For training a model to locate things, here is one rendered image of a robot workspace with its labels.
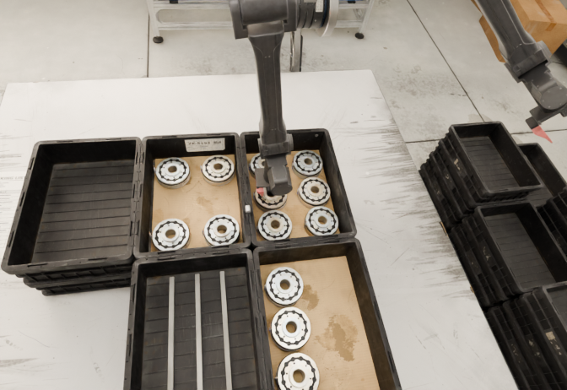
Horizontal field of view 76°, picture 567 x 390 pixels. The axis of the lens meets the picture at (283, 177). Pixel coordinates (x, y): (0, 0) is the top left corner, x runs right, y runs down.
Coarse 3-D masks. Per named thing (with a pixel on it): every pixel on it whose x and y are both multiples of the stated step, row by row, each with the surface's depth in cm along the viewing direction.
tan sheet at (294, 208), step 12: (252, 156) 124; (288, 156) 126; (252, 180) 119; (300, 180) 121; (324, 180) 122; (252, 192) 116; (252, 204) 114; (288, 204) 115; (300, 204) 116; (300, 216) 113; (276, 228) 110; (300, 228) 111
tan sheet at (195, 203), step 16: (160, 160) 119; (192, 160) 121; (192, 176) 117; (160, 192) 113; (176, 192) 113; (192, 192) 114; (208, 192) 114; (224, 192) 115; (160, 208) 110; (176, 208) 110; (192, 208) 111; (208, 208) 112; (224, 208) 112; (192, 224) 108; (240, 224) 110; (192, 240) 105; (240, 240) 107
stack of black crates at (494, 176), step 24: (456, 144) 173; (480, 144) 187; (504, 144) 181; (432, 168) 196; (456, 168) 176; (480, 168) 178; (504, 168) 179; (528, 168) 168; (432, 192) 196; (456, 192) 178; (480, 192) 162; (504, 192) 159; (528, 192) 167; (456, 216) 180
